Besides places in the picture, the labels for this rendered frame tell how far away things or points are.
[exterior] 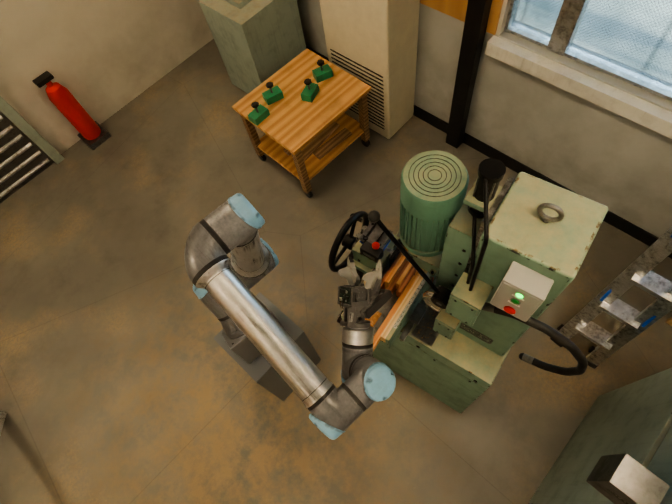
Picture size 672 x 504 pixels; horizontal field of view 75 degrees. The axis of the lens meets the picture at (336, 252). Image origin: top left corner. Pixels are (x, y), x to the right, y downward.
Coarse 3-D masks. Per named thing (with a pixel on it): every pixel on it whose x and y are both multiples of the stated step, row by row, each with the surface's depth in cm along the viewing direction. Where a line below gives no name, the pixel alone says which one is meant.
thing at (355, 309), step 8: (344, 288) 125; (352, 288) 123; (360, 288) 125; (344, 296) 125; (352, 296) 122; (360, 296) 125; (368, 296) 125; (344, 304) 125; (352, 304) 122; (360, 304) 124; (368, 304) 125; (344, 312) 125; (352, 312) 124; (360, 312) 127; (344, 320) 125; (352, 320) 125; (360, 320) 127
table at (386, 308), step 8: (360, 264) 176; (384, 272) 170; (424, 288) 166; (392, 296) 165; (384, 304) 164; (392, 304) 164; (416, 304) 168; (384, 312) 163; (376, 328) 161; (400, 328) 162; (384, 344) 160
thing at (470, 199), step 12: (480, 168) 101; (492, 168) 100; (504, 168) 100; (480, 180) 103; (492, 180) 100; (468, 192) 110; (480, 192) 106; (492, 192) 104; (468, 204) 110; (480, 204) 108; (480, 216) 113
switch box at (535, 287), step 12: (516, 264) 104; (504, 276) 103; (516, 276) 103; (528, 276) 102; (540, 276) 102; (504, 288) 105; (516, 288) 102; (528, 288) 101; (540, 288) 101; (492, 300) 114; (504, 300) 110; (528, 300) 103; (540, 300) 100; (516, 312) 112; (528, 312) 108
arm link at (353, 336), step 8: (344, 328) 126; (352, 328) 125; (360, 328) 125; (368, 328) 127; (344, 336) 126; (352, 336) 124; (360, 336) 124; (368, 336) 124; (352, 344) 124; (360, 344) 124; (368, 344) 125
